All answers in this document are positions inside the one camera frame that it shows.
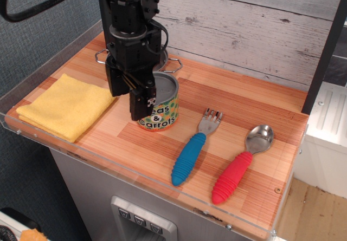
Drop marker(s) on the yellow folded cloth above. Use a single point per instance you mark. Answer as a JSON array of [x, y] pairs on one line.
[[67, 108]]

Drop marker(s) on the peas and carrots can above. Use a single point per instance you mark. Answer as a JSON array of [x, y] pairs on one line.
[[165, 112]]

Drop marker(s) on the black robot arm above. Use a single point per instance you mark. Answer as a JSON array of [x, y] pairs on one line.
[[129, 16]]

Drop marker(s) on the orange object bottom left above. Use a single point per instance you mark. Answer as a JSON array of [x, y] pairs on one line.
[[32, 235]]

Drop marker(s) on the red handled spoon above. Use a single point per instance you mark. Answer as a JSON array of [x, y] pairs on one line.
[[258, 140]]

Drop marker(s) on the white cabinet on right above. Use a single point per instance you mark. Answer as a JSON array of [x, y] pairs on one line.
[[321, 161]]

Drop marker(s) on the grey toy fridge cabinet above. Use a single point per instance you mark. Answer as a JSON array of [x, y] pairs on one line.
[[113, 209]]

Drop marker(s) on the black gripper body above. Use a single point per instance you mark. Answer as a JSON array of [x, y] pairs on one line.
[[137, 52]]

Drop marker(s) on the stainless steel pot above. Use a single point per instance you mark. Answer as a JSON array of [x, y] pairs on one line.
[[161, 66]]

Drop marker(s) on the blue handled fork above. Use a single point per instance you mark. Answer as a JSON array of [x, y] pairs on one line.
[[189, 154]]

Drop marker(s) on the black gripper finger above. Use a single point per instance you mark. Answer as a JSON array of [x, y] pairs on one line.
[[142, 100], [115, 76]]

